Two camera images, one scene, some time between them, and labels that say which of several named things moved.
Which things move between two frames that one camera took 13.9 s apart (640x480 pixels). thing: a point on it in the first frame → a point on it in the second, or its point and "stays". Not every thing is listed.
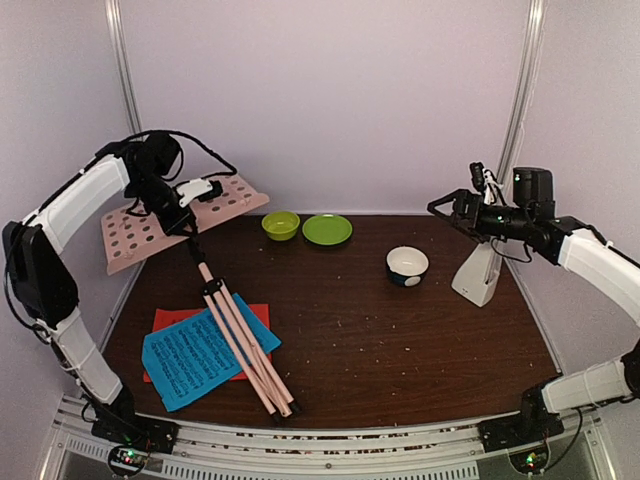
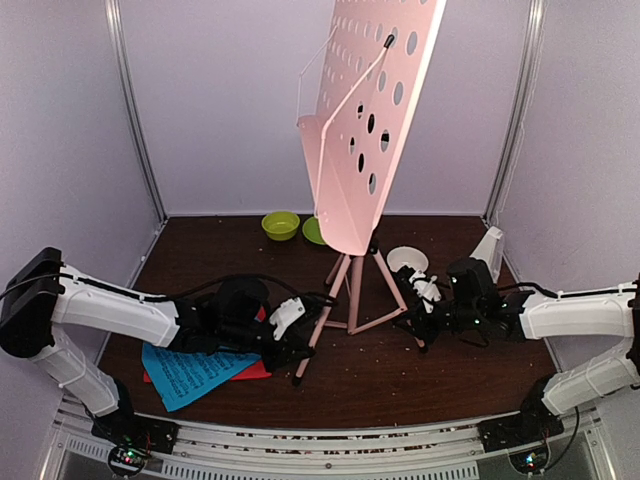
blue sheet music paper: x=192 y=356 stays
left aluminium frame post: x=122 y=64 stays
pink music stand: x=129 y=237 → x=359 y=91
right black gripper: x=462 y=199 → x=422 y=330
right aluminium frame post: x=523 y=90 stays
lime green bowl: x=280 y=225 stays
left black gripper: x=173 y=224 → x=293 y=340
